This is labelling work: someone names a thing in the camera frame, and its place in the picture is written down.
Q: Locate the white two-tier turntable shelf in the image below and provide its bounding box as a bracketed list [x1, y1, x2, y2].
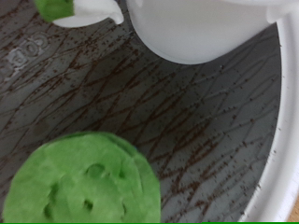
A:
[0, 0, 299, 223]

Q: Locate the white mug with green-taped handle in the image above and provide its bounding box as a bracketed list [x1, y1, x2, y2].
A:
[34, 0, 281, 65]

